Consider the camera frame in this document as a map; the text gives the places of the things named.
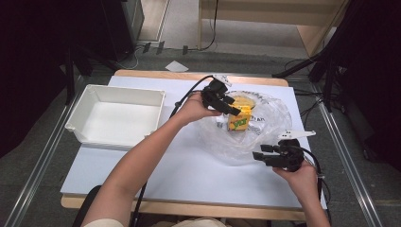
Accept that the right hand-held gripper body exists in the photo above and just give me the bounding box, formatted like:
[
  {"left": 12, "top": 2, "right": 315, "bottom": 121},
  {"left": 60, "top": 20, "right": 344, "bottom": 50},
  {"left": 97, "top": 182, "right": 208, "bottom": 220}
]
[{"left": 264, "top": 130, "right": 317, "bottom": 173}]

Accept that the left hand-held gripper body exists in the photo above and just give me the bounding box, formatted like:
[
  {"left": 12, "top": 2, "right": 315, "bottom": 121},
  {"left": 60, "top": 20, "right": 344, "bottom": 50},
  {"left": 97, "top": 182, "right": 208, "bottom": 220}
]
[{"left": 201, "top": 74, "right": 234, "bottom": 111}]

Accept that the yellow juice carton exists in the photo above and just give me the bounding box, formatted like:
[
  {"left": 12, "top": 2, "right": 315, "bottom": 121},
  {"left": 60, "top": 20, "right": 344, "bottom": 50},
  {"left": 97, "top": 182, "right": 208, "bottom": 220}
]
[{"left": 227, "top": 104, "right": 253, "bottom": 132}]

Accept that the transparent plastic bag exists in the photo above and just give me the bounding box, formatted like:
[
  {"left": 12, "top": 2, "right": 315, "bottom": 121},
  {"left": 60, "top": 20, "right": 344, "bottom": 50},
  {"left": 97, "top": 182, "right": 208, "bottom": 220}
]
[{"left": 194, "top": 89, "right": 293, "bottom": 166}]

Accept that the person's left hand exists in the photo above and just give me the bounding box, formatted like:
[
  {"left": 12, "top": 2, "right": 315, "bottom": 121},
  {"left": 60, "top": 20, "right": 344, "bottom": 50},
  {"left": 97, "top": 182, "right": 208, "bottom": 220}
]
[{"left": 174, "top": 92, "right": 222, "bottom": 128}]

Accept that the person's right hand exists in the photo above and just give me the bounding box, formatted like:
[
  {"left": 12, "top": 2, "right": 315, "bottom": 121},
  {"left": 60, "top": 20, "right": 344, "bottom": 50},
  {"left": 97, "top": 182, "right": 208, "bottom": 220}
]
[{"left": 272, "top": 160, "right": 318, "bottom": 197}]

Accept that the yellow round container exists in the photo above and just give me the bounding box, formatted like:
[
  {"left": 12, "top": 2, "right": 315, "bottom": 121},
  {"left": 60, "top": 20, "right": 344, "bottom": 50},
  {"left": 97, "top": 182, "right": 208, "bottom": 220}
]
[{"left": 231, "top": 95, "right": 256, "bottom": 110}]

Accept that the white paper scrap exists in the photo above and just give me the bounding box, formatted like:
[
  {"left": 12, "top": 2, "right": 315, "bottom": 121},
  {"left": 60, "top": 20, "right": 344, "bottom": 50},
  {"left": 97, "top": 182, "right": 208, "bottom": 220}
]
[{"left": 165, "top": 60, "right": 189, "bottom": 73}]

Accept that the wooden table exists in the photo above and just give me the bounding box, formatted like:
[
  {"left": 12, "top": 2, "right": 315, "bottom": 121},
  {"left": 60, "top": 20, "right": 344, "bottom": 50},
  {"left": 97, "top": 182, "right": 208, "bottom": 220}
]
[{"left": 60, "top": 69, "right": 328, "bottom": 221}]

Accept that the light wooden shelf unit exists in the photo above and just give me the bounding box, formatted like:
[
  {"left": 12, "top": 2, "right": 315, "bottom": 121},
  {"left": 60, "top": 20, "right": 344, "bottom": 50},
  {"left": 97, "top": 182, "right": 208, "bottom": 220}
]
[{"left": 198, "top": 0, "right": 351, "bottom": 58}]

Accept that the black metal stand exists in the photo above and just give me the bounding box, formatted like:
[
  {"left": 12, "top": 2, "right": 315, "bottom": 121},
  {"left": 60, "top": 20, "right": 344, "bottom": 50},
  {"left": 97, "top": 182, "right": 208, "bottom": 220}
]
[{"left": 272, "top": 0, "right": 340, "bottom": 112}]

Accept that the person's beige clothing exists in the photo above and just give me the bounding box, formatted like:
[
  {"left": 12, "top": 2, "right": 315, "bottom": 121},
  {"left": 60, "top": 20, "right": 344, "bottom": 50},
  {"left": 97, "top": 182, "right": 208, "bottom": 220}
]
[{"left": 83, "top": 217, "right": 230, "bottom": 227}]

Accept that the white plastic bin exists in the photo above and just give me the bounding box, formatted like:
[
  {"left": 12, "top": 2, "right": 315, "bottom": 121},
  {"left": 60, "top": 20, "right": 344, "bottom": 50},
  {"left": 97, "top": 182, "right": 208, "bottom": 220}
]
[{"left": 64, "top": 83, "right": 166, "bottom": 151}]

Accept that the black curtain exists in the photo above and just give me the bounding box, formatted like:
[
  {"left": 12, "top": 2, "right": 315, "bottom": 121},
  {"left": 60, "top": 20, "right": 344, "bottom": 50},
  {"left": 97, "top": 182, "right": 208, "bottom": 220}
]
[
  {"left": 0, "top": 0, "right": 105, "bottom": 159},
  {"left": 327, "top": 0, "right": 401, "bottom": 173}
]

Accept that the black cabinet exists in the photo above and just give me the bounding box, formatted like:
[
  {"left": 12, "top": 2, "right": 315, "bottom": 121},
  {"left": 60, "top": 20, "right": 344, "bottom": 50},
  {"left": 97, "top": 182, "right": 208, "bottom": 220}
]
[{"left": 100, "top": 0, "right": 146, "bottom": 62}]

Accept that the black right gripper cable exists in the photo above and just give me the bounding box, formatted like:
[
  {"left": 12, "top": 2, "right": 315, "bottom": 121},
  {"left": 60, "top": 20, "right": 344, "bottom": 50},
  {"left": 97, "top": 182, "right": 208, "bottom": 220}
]
[{"left": 301, "top": 146, "right": 333, "bottom": 221}]

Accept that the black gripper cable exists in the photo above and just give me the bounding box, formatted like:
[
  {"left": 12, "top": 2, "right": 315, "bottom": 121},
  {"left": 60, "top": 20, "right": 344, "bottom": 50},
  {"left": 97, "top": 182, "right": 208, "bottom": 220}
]
[
  {"left": 301, "top": 146, "right": 333, "bottom": 221},
  {"left": 131, "top": 74, "right": 216, "bottom": 227}
]

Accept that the aluminium floor rail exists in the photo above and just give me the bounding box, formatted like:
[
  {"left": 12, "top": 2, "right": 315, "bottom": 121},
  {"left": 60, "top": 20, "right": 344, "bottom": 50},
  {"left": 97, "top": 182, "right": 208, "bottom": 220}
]
[
  {"left": 310, "top": 82, "right": 384, "bottom": 227},
  {"left": 3, "top": 91, "right": 83, "bottom": 227}
]

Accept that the black hanging cable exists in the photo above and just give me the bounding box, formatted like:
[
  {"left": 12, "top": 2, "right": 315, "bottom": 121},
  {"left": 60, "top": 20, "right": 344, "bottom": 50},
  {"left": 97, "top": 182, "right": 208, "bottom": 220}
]
[{"left": 201, "top": 0, "right": 219, "bottom": 52}]

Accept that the white floor cable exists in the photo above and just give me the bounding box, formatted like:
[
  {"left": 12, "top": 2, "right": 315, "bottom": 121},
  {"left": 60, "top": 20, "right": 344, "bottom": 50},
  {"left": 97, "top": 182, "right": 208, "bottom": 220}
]
[{"left": 122, "top": 45, "right": 146, "bottom": 71}]

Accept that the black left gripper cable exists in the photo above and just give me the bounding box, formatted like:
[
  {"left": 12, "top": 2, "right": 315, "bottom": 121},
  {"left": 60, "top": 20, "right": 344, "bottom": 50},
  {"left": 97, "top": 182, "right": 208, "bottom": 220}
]
[{"left": 131, "top": 74, "right": 216, "bottom": 227}]

